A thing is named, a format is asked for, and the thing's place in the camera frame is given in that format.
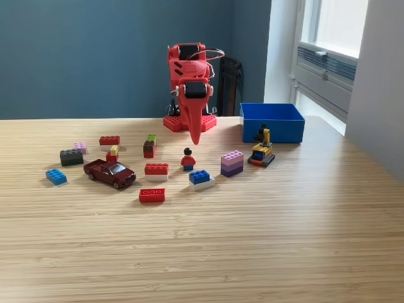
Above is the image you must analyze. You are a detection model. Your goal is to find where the toy figure red shirt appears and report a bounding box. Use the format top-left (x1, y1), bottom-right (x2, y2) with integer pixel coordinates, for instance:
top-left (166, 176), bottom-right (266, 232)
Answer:
top-left (180, 147), bottom-right (198, 172)

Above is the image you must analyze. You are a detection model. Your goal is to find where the blue on white brick stack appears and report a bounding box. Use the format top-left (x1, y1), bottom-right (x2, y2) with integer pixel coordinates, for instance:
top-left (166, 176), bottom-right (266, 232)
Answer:
top-left (188, 169), bottom-right (216, 191)

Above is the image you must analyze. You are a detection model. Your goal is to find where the small red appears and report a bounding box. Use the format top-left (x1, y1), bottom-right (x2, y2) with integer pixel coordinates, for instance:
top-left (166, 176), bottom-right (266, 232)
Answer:
top-left (98, 135), bottom-right (121, 152)

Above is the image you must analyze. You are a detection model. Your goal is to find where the light blue brick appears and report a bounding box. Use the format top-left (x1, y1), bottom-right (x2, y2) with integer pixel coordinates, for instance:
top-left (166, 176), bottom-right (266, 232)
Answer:
top-left (45, 169), bottom-right (68, 186)

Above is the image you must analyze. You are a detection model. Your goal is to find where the green brown red brick stack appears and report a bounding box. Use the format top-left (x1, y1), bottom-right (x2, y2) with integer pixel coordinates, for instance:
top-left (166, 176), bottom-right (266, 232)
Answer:
top-left (143, 134), bottom-right (158, 159)

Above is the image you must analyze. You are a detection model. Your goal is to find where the dark red toy car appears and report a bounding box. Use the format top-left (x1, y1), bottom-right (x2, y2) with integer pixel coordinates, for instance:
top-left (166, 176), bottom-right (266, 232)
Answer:
top-left (83, 158), bottom-right (137, 190)

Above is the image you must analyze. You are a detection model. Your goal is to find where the white framed window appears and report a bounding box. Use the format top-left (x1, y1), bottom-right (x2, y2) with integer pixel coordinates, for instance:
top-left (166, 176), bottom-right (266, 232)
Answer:
top-left (296, 0), bottom-right (370, 60)

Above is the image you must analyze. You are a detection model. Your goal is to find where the yellow red white brick stack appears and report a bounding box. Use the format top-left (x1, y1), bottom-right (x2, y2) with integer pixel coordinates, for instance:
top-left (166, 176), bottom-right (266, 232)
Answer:
top-left (105, 145), bottom-right (120, 163)

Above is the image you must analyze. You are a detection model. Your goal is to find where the yellow toy digger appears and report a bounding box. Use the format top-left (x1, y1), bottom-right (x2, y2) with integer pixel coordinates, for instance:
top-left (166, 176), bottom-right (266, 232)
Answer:
top-left (247, 123), bottom-right (276, 168)

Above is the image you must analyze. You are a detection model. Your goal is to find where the blue plastic bin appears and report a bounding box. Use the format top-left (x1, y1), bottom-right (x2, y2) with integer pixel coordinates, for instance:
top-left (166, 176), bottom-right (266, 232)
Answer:
top-left (239, 102), bottom-right (306, 145)

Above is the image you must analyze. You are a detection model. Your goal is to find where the black brick stack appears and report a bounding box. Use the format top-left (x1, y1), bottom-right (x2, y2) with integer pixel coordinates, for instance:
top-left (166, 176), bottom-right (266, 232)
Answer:
top-left (59, 148), bottom-right (85, 167)

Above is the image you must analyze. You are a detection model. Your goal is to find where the black chair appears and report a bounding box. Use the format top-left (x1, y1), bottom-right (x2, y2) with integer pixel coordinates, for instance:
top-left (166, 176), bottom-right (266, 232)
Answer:
top-left (216, 56), bottom-right (246, 117)

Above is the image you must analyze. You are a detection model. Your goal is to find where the pink and purple brick stack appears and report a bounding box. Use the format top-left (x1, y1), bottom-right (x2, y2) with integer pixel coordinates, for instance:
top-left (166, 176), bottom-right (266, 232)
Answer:
top-left (220, 150), bottom-right (245, 178)

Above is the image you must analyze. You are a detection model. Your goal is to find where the grey window vent unit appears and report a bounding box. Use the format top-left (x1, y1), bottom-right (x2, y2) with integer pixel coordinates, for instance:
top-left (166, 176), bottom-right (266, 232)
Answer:
top-left (293, 42), bottom-right (359, 122)

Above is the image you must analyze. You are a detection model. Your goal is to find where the red brick with circles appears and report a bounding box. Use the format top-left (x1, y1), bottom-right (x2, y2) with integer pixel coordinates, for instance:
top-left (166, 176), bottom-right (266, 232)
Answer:
top-left (138, 187), bottom-right (166, 203)

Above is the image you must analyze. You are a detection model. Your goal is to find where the wide red on white bricks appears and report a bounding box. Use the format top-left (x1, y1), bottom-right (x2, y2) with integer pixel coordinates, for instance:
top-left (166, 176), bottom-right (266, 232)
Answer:
top-left (144, 163), bottom-right (170, 182)

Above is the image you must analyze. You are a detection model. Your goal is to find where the black table clamp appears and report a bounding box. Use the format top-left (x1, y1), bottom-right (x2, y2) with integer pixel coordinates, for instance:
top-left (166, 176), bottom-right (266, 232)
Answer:
top-left (164, 98), bottom-right (181, 116)

